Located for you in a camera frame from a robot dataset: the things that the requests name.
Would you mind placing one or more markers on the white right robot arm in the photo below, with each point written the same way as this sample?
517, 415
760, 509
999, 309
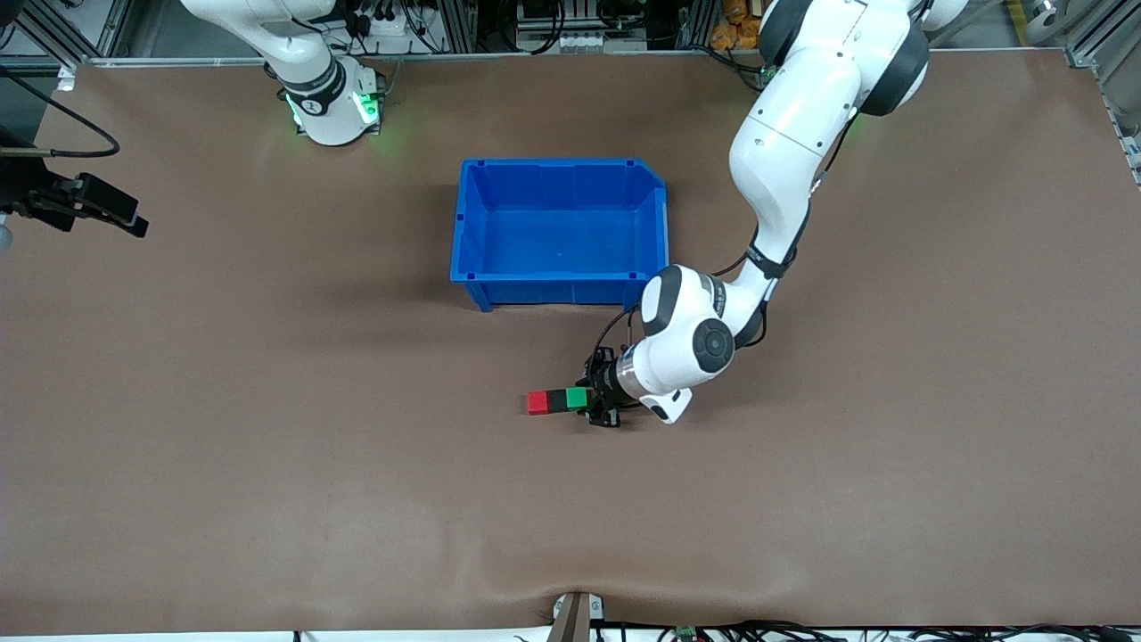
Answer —
321, 98

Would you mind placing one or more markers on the small red cube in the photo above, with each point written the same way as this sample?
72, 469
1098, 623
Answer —
537, 403

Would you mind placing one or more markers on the small green cube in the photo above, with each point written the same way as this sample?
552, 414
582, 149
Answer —
577, 399

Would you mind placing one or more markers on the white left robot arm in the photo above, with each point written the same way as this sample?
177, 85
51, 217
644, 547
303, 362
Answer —
793, 134

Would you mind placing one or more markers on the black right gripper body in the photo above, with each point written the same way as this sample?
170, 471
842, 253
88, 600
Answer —
20, 190

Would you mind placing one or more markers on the white power strip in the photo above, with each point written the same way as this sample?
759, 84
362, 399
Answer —
379, 24

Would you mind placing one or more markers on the small black cube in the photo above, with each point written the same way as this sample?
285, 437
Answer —
558, 401

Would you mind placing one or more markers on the orange packaged goods pile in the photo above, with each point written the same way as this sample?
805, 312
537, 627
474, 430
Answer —
740, 27

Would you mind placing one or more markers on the aluminium frame post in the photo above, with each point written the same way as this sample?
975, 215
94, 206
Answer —
1105, 53
62, 27

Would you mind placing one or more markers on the blue plastic storage bin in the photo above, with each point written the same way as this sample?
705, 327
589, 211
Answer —
562, 232

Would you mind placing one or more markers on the metal table edge bracket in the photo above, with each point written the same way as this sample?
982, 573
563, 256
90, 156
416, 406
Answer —
578, 617

